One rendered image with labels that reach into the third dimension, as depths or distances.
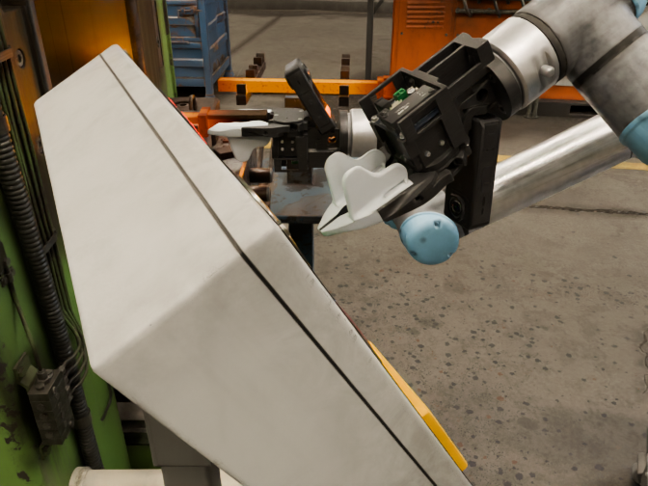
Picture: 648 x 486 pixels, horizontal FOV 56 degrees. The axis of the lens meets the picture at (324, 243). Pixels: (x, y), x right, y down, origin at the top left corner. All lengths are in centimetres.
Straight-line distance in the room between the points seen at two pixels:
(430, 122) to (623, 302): 204
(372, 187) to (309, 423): 30
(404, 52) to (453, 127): 387
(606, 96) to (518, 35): 10
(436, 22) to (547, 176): 352
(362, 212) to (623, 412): 158
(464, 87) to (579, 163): 37
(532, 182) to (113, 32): 77
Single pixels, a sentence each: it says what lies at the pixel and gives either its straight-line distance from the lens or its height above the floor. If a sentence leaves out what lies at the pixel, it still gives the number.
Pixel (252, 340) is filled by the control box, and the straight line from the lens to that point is 23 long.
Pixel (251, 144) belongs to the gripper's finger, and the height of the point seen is 97.
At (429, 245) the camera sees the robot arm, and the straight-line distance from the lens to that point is 86.
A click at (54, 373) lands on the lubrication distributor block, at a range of 76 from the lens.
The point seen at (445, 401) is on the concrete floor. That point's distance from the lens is 191.
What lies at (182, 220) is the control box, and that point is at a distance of 25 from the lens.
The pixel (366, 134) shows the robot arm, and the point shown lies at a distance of 94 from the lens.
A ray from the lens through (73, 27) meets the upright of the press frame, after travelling 124.
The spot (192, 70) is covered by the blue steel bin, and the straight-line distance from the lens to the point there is 469.
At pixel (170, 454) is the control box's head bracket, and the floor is 94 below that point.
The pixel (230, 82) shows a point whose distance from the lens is 132.
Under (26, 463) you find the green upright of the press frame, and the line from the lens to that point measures 81.
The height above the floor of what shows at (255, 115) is 101.
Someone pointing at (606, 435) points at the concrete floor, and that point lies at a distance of 195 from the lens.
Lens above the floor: 130
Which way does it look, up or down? 29 degrees down
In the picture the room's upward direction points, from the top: straight up
